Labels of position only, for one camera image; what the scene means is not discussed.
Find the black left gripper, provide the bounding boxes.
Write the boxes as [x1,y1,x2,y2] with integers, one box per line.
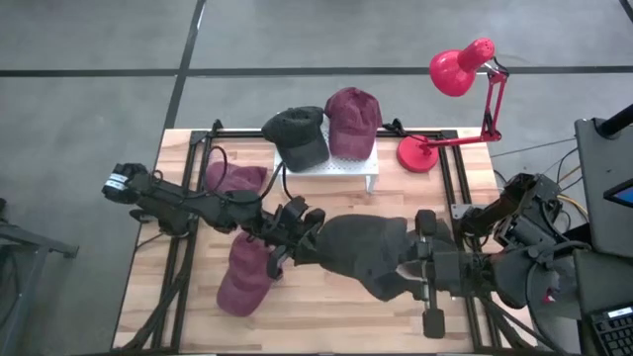
[256,196,327,281]

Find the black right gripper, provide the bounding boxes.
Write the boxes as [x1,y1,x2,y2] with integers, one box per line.
[398,210,476,340]

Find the maroon baseball cap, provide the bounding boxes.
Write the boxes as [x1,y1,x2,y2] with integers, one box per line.
[216,231,278,317]
[323,87,384,161]
[205,161,269,197]

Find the white perforated metal shelf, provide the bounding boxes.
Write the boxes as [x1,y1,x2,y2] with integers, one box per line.
[273,123,381,195]

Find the red desk lamp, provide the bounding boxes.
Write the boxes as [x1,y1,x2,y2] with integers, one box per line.
[396,38,510,174]

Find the black keyboard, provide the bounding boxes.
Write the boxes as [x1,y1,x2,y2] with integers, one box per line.
[588,305,633,356]

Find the grey workstation cart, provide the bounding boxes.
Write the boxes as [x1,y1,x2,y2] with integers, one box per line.
[573,117,633,317]

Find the monitor with blue screen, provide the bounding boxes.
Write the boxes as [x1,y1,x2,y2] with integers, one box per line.
[602,178,633,209]

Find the black round pole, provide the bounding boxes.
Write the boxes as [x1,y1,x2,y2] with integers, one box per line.
[595,103,633,138]

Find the grey metal stand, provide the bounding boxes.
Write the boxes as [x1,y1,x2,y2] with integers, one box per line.
[0,197,80,356]

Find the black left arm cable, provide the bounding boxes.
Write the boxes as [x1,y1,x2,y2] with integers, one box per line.
[205,145,298,204]

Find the black aluminium table frame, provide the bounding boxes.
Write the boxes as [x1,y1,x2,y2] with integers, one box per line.
[111,118,538,356]

